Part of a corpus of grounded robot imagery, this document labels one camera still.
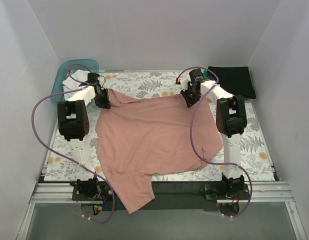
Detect floral table mat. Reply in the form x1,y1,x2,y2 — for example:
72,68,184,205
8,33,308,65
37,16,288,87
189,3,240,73
42,71,275,182

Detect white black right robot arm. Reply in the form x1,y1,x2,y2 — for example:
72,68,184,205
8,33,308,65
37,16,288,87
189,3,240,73
175,67,248,197

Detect teal plastic basket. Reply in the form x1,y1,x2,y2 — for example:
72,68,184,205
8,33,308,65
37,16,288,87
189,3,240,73
50,59,99,105

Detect pink t shirt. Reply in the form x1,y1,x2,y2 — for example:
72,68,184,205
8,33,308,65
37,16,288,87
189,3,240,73
95,89,223,214

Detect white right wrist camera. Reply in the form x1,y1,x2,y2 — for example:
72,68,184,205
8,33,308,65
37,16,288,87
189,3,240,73
175,77,191,91

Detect aluminium frame rail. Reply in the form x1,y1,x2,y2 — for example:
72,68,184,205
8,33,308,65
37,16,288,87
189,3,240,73
17,181,307,240

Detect purple cable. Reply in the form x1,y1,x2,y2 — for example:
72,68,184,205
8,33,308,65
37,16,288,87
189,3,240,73
175,66,253,219
31,64,116,224

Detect white t shirt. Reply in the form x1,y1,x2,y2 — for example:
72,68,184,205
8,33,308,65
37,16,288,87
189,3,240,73
62,69,89,92

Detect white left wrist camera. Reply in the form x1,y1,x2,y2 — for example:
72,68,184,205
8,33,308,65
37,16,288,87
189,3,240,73
98,75,106,89

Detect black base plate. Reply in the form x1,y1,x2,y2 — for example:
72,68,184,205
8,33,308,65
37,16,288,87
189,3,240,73
70,180,250,213

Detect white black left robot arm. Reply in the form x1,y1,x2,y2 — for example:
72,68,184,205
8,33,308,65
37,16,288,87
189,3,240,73
57,72,111,201

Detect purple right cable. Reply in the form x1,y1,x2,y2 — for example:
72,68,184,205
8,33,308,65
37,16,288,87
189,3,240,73
175,66,253,219

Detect black folded t shirt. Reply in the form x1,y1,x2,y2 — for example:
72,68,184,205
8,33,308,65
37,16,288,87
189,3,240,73
208,66,256,99

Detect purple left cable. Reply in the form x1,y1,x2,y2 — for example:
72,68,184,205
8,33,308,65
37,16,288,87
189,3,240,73
31,64,116,224

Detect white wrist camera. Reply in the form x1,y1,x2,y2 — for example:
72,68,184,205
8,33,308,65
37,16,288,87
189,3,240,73
175,77,191,91
98,75,106,89

